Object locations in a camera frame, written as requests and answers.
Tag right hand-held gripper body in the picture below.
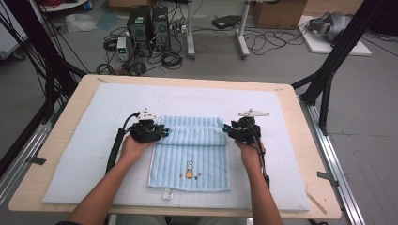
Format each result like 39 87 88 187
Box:
229 108 270 145

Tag white power strip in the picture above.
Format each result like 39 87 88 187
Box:
170 22 189 36

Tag white power supply box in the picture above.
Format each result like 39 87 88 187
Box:
116 36 130 62

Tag white floor board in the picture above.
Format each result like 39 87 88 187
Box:
297 15 373 57

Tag black tape piece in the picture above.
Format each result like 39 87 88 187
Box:
26 156 47 166

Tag aluminium rail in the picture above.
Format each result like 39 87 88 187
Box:
0 120 53 204
299 99 366 225

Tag white desk leg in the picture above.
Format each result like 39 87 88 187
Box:
236 0 252 60
186 0 197 60

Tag tangle of black floor cables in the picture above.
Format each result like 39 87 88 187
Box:
243 27 305 57

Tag flat brown cardboard box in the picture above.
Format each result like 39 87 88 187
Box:
107 0 158 9

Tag large brown cardboard box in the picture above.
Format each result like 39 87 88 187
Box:
253 0 309 30

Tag light blue striped towel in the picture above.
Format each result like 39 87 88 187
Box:
146 114 231 201

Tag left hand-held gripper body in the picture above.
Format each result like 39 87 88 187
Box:
129 108 164 144

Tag left gripper black sleeved cable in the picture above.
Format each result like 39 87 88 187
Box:
105 111 141 175

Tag wide black computer tower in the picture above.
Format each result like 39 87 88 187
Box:
126 5 154 58

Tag narrow black computer tower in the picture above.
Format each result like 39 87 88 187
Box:
151 6 172 53

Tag black frame strut with cables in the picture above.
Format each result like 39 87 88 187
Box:
2 0 89 124

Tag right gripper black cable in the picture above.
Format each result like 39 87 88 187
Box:
246 121 271 189

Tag tan tape strip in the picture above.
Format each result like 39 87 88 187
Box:
306 191 329 217

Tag white grid foam mat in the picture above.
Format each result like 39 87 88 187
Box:
42 82 311 212

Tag white round table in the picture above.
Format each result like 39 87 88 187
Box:
43 0 90 13

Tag person's left hand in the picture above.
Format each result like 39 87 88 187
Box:
119 134 155 167

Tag coiled black cable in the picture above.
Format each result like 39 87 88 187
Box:
161 51 184 70

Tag person's right hand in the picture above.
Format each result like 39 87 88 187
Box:
234 139 268 173

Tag person's grey trousers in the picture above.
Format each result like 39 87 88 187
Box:
115 215 249 225

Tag flat black device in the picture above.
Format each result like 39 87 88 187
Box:
211 14 242 30

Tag grey helmet-shaped device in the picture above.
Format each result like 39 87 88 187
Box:
307 11 353 43

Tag clear plastic bag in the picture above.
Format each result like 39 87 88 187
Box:
65 13 99 34

